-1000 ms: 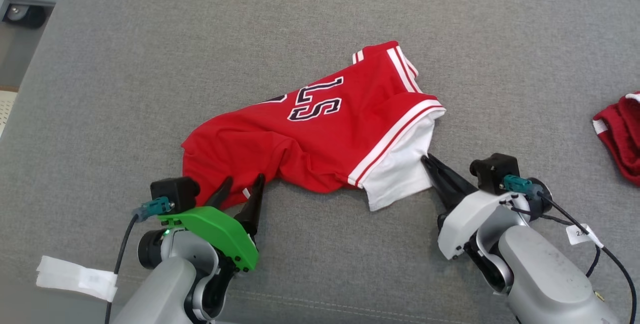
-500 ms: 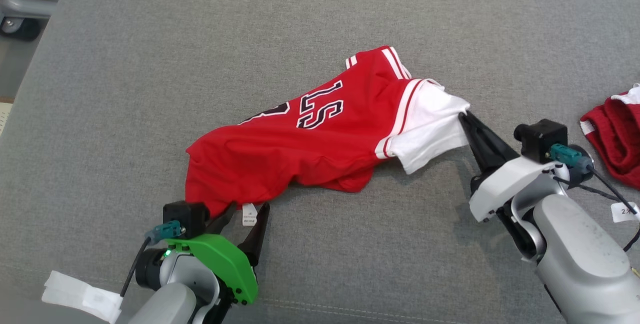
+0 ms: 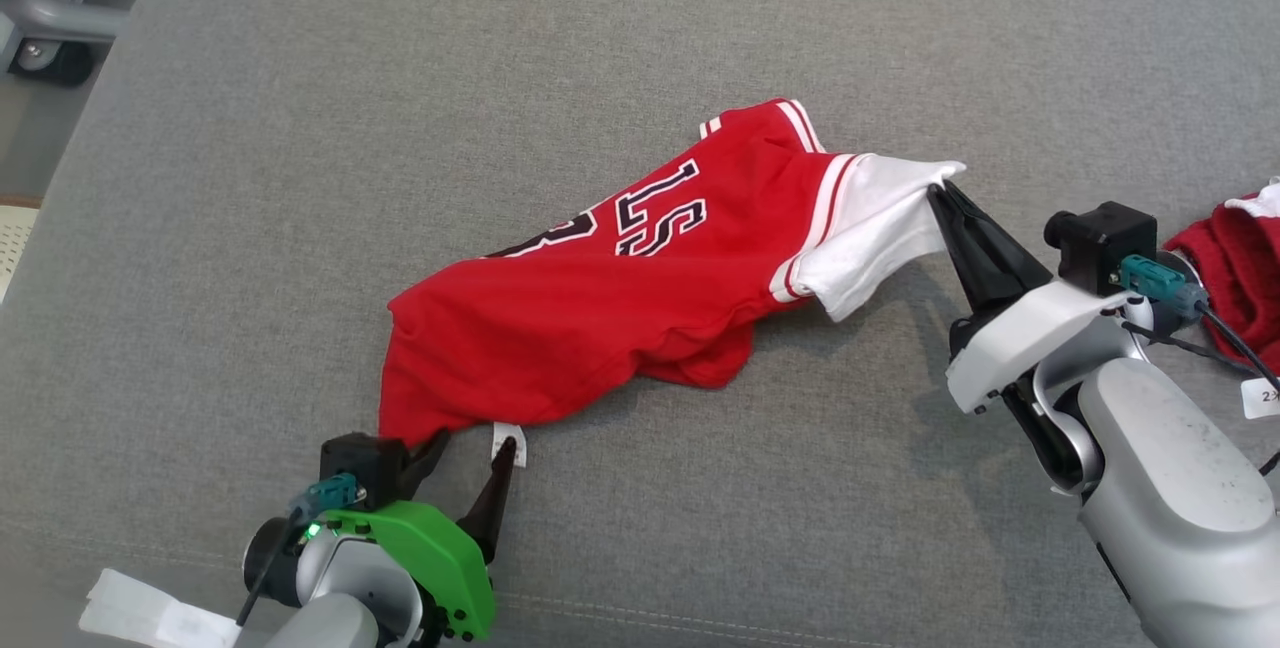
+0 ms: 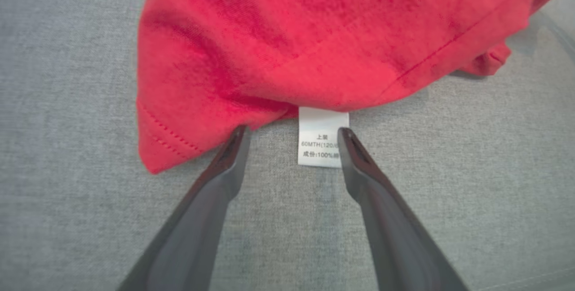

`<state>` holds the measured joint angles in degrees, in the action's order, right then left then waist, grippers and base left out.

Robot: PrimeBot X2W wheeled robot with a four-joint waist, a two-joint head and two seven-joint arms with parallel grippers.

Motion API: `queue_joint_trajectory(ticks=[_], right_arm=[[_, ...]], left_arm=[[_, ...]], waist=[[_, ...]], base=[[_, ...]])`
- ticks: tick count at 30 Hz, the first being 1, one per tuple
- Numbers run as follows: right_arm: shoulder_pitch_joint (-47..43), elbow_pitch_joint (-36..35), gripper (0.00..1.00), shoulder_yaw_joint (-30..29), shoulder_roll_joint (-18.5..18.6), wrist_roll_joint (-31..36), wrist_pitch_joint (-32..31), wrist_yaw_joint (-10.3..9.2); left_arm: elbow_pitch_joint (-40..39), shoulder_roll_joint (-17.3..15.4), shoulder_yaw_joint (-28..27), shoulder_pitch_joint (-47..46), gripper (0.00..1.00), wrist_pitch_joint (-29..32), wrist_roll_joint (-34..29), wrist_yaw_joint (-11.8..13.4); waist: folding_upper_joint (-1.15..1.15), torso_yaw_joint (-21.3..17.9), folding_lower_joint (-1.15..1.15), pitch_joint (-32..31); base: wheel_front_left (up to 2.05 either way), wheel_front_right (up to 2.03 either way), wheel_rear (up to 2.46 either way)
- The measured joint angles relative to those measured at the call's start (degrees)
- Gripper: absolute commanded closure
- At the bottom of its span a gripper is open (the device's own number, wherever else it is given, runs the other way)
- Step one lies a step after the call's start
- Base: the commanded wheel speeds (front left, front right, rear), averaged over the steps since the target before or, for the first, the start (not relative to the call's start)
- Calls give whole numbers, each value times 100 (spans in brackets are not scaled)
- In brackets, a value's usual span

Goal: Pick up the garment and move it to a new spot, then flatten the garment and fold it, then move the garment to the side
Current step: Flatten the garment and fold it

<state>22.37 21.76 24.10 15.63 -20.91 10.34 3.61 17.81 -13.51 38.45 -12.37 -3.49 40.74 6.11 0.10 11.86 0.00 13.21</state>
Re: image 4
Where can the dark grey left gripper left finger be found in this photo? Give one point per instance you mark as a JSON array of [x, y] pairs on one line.
[[202, 228]]

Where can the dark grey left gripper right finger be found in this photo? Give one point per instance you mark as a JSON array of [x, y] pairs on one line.
[[391, 228]]

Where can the red jersey with white trim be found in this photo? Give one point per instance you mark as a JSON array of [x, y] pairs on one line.
[[314, 35]]

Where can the grey fabric sofa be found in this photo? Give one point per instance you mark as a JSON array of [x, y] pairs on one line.
[[67, 169]]

